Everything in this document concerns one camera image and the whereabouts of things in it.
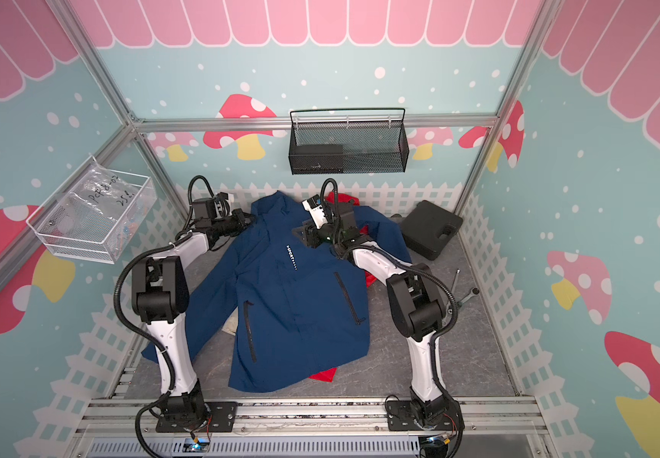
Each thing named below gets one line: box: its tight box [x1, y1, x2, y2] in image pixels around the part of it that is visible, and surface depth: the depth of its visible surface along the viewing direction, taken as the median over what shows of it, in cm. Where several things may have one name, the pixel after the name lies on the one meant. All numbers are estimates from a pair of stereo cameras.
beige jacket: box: [221, 307, 239, 337], surface depth 91 cm
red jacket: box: [308, 367, 338, 383], surface depth 82 cm
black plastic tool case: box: [400, 200, 464, 261], surface depth 112 cm
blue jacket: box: [142, 191, 412, 392], surface depth 89 cm
